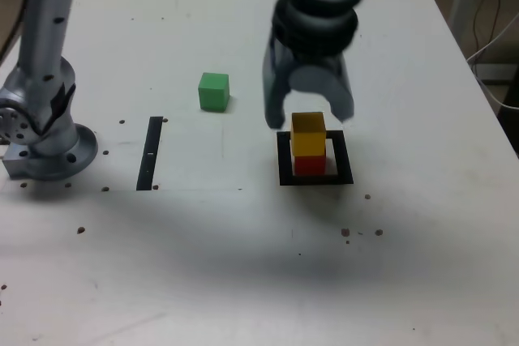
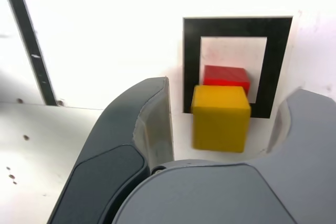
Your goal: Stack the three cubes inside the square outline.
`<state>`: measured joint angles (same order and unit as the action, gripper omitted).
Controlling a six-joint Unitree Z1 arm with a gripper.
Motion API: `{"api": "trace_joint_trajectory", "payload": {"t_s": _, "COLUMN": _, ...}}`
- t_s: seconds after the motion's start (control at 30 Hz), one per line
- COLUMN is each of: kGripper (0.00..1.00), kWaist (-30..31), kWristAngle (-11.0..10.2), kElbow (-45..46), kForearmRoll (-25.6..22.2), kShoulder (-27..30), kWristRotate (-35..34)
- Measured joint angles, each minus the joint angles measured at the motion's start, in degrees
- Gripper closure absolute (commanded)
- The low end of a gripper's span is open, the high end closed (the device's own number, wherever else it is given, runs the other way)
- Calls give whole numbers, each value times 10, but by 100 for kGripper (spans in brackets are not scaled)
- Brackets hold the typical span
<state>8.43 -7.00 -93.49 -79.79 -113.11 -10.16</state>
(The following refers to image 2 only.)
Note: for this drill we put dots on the yellow cube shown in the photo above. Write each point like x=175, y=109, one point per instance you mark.
x=220, y=121

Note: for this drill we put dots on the red cube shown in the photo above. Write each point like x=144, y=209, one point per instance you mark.
x=225, y=75

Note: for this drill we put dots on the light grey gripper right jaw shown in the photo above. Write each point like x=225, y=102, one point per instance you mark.
x=210, y=197

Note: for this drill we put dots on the black tape strip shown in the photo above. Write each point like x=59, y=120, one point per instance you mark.
x=25, y=24

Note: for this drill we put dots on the black tape square outline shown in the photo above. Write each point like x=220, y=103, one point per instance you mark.
x=191, y=51

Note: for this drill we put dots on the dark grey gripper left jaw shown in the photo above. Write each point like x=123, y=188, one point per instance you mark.
x=110, y=134

